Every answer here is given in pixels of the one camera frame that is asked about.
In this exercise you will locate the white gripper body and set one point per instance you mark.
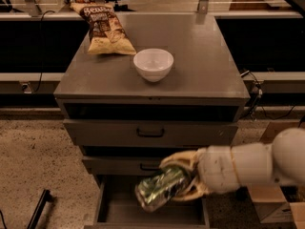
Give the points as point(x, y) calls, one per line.
point(216, 168)

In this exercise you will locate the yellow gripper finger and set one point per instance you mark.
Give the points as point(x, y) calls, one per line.
point(196, 189)
point(187, 160)

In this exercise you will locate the green soda can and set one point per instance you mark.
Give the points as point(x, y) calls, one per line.
point(155, 191)

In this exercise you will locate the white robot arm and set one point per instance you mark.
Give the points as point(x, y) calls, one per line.
point(255, 165)

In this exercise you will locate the grey metal drawer cabinet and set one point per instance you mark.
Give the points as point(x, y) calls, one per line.
point(204, 84)

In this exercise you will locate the grey open bottom drawer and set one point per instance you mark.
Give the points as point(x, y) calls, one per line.
point(118, 208)

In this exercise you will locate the grey middle drawer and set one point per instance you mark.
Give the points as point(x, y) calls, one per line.
point(118, 165)

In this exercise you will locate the grey top drawer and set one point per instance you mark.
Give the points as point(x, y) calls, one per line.
point(135, 133)

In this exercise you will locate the brown cardboard box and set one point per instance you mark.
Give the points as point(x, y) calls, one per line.
point(279, 203)

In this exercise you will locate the white ceramic bowl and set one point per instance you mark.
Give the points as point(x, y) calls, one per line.
point(153, 64)

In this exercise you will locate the yellow brown chip bag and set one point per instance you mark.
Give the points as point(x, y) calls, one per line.
point(106, 32)

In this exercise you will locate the black metal bar on floor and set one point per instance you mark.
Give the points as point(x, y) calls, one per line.
point(44, 198)

